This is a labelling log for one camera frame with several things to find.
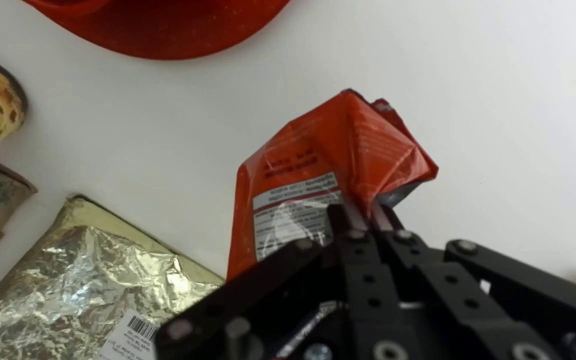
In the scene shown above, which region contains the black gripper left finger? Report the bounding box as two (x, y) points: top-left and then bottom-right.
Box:
(153, 203), (397, 360)

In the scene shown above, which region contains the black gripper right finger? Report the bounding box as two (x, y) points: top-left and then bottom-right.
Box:
(372, 203), (576, 360)

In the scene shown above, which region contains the orange foil packet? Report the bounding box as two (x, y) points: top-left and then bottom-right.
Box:
(227, 89), (437, 277)

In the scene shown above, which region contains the gold foil bag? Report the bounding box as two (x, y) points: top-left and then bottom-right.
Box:
(0, 196), (222, 360)

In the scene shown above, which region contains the round red tray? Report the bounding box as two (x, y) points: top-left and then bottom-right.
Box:
(24, 0), (289, 60)

